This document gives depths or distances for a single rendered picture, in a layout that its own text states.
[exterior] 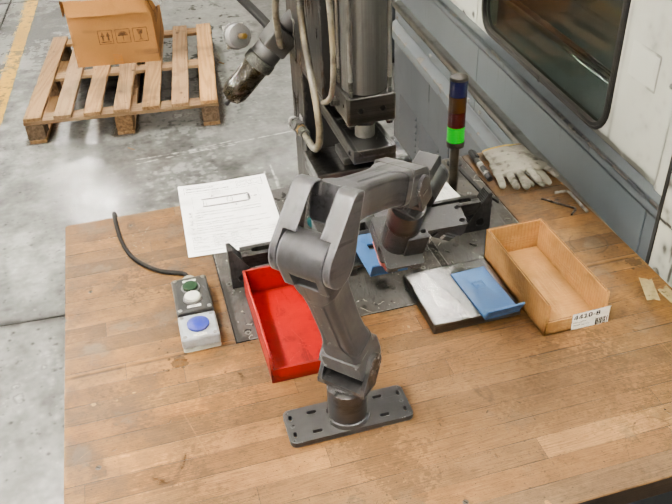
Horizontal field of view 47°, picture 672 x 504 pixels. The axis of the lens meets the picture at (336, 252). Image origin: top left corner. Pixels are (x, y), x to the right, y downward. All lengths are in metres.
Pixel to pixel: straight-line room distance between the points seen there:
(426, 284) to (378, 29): 0.48
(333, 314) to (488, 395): 0.38
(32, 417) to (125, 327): 1.25
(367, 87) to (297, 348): 0.47
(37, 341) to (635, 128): 2.12
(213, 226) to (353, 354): 0.68
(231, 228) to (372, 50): 0.57
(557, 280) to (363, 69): 0.56
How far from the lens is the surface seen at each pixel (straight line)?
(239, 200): 1.79
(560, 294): 1.51
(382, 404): 1.26
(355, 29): 1.31
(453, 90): 1.62
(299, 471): 1.19
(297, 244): 0.94
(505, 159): 1.90
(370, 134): 1.41
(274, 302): 1.47
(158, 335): 1.45
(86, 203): 3.69
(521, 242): 1.60
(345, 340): 1.08
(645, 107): 1.75
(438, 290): 1.46
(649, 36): 1.73
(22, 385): 2.82
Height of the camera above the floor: 1.83
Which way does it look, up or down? 36 degrees down
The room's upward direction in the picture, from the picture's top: 3 degrees counter-clockwise
